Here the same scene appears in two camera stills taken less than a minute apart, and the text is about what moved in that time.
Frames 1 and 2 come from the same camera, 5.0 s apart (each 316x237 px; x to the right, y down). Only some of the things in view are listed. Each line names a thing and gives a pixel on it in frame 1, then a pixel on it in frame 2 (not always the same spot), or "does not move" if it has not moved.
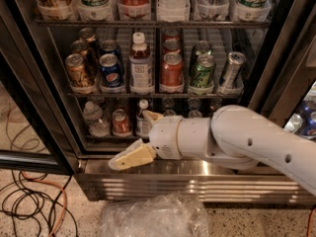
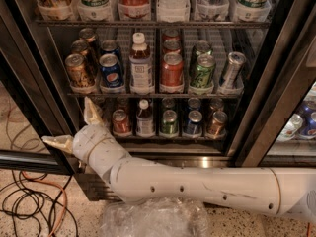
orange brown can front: (78, 75) does not move
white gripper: (165, 137) -> (86, 142)
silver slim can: (235, 63) does not move
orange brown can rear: (87, 34) does not move
